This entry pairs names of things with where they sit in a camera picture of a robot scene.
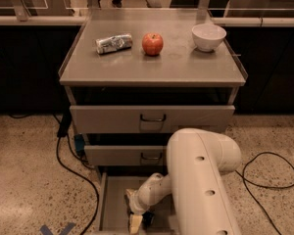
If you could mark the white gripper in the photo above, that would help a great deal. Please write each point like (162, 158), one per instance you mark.
(136, 206)

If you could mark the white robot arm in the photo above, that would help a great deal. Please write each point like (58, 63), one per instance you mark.
(196, 159)

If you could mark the grey open bottom drawer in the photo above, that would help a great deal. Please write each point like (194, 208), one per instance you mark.
(113, 216)

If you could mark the grey middle drawer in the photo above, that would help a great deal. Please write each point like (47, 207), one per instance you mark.
(125, 155)

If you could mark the grey top drawer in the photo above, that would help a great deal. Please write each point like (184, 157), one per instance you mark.
(149, 119)

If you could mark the grey metal drawer cabinet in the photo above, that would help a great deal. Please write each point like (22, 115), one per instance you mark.
(180, 75)

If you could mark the silver crumpled can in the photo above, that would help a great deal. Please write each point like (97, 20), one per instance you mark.
(113, 43)

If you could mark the blue power adapter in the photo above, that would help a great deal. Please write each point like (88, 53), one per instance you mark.
(79, 144)

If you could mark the black power plug block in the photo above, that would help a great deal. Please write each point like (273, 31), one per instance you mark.
(65, 124)

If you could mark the red apple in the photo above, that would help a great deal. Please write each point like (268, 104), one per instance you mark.
(152, 44)

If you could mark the white ceramic bowl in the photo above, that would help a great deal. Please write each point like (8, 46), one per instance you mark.
(207, 37)

